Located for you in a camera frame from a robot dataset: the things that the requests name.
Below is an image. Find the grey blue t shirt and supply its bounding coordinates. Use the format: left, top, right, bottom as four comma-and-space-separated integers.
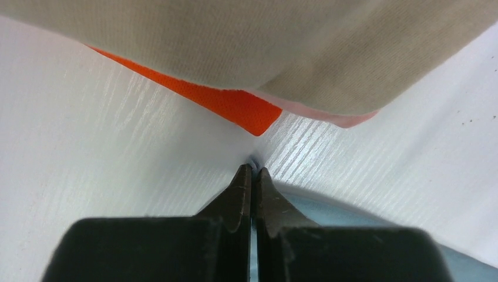
274, 181, 497, 281

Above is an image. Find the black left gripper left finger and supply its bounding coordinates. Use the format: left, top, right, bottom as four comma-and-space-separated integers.
43, 164, 252, 281

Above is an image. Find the beige folded t shirt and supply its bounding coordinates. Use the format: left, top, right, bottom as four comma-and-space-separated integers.
1, 1, 497, 116

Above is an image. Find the pink folded t shirt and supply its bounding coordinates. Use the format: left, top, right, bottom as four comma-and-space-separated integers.
248, 90, 379, 129

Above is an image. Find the orange folded t shirt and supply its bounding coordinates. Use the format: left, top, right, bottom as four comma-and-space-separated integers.
92, 47, 282, 136

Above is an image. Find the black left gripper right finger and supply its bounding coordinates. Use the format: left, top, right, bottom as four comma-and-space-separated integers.
255, 168, 452, 281

